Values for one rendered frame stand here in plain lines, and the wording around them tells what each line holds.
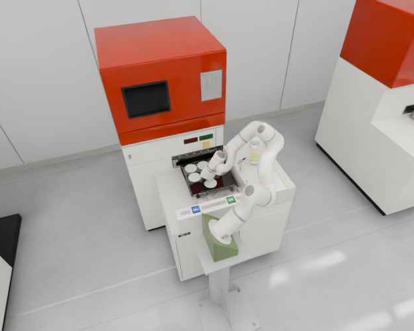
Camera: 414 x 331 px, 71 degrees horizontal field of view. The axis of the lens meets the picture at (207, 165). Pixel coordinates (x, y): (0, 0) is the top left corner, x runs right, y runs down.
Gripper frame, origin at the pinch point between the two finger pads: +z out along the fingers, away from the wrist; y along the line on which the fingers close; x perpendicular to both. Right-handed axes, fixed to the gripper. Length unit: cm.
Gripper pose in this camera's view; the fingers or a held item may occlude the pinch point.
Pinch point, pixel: (203, 180)
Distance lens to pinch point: 228.3
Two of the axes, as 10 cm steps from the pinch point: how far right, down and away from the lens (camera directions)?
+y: 9.0, 4.1, 1.6
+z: -4.0, 6.1, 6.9
